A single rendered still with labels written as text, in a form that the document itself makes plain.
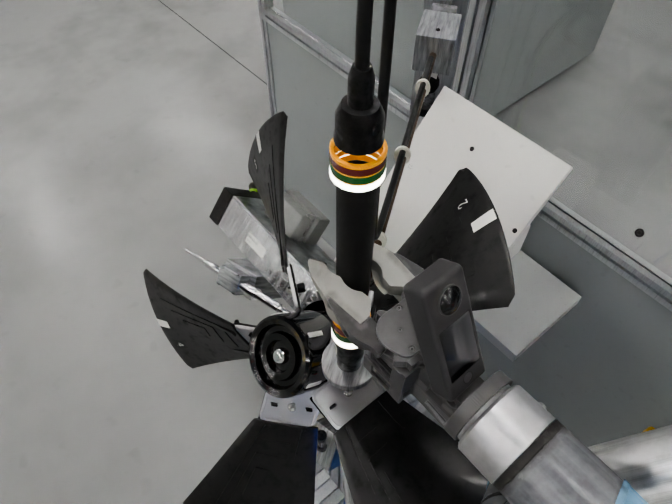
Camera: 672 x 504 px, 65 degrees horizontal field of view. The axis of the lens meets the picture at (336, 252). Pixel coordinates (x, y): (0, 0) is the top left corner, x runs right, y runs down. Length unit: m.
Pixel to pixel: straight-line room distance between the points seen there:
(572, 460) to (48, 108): 3.36
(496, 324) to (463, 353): 0.82
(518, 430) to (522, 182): 0.51
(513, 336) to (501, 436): 0.82
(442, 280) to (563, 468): 0.16
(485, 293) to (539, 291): 0.75
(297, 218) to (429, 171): 0.26
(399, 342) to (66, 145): 2.89
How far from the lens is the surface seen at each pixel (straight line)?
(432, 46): 1.02
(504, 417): 0.45
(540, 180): 0.88
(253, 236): 1.03
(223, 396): 2.11
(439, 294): 0.40
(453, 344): 0.44
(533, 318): 1.30
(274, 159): 0.80
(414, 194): 0.96
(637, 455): 0.59
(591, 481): 0.46
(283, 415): 0.87
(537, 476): 0.45
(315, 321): 0.77
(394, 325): 0.48
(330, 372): 0.68
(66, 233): 2.78
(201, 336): 0.98
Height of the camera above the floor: 1.91
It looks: 52 degrees down
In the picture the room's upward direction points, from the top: straight up
